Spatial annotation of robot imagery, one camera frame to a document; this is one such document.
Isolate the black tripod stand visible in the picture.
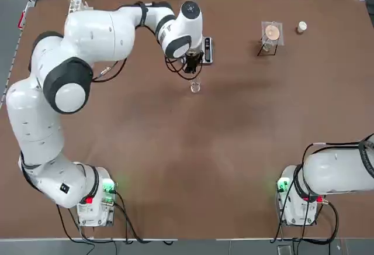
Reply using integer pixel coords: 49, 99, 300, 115
257, 37, 280, 57

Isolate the black arm base cable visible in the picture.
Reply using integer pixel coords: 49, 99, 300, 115
270, 199, 340, 244
55, 192, 176, 246

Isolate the silver digital balance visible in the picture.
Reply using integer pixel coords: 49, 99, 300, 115
201, 36, 215, 64

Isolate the small glass beaker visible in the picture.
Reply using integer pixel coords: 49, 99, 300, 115
189, 79, 202, 94

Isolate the white test tube rack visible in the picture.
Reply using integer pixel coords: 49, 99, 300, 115
68, 0, 90, 13

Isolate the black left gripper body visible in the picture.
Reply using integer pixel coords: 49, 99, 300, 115
185, 49, 205, 66

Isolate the black left arm base cable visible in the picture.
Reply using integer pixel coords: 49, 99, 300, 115
55, 192, 176, 246

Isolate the black right arm base cable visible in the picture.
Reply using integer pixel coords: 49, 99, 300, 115
270, 199, 340, 244

